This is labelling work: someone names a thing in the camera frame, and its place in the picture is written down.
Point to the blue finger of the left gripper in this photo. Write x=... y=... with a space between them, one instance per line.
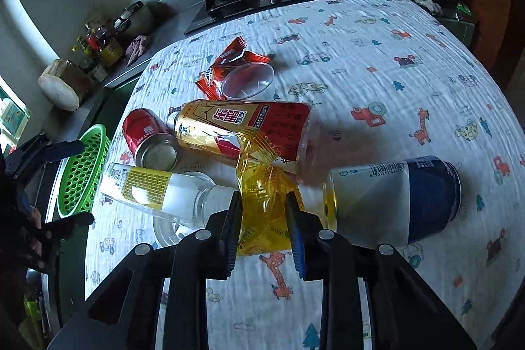
x=63 y=228
x=63 y=150

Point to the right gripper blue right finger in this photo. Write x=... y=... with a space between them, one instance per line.
x=294 y=219

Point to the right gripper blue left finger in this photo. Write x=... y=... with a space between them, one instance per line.
x=231 y=232

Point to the yellow plastic wrapper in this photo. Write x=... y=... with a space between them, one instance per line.
x=263 y=187

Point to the clear bottle yellow label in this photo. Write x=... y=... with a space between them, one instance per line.
x=187 y=199

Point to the red cola can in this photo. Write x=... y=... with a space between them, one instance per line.
x=151 y=143

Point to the blue white crushed can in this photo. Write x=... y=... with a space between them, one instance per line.
x=397 y=202

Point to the orange Ovaltine snack packet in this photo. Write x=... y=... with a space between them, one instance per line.
x=233 y=56

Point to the green perforated plastic trash basket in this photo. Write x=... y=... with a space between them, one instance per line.
x=81 y=175

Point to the person's left hand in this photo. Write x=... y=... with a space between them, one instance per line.
x=31 y=245

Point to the detergent jug on windowsill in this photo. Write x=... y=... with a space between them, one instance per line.
x=13 y=119

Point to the round wooden chopping block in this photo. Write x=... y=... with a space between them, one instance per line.
x=65 y=85

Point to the small white-label jar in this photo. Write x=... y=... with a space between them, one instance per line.
x=99 y=73

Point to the green-cap sauce bottle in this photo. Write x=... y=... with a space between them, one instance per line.
x=84 y=55

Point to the large cooking oil bottle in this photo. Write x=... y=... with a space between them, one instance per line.
x=104 y=44

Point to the pink dish rag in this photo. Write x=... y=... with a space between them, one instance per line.
x=136 y=49

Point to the stainless steel pot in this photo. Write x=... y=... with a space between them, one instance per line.
x=134 y=20

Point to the white cartoon-print tablecloth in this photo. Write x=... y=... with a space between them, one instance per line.
x=386 y=82

